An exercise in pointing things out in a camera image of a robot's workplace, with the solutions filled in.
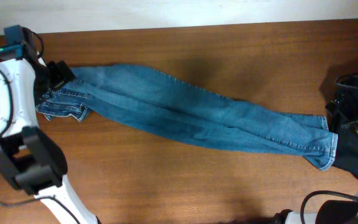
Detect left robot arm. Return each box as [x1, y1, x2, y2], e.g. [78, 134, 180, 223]
[0, 25, 99, 223]

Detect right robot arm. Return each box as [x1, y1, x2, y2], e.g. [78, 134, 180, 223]
[270, 73, 358, 223]

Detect blue denim jeans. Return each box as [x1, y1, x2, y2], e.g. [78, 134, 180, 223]
[37, 64, 337, 170]

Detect black folded garment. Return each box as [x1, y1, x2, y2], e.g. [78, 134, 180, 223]
[331, 119, 358, 180]

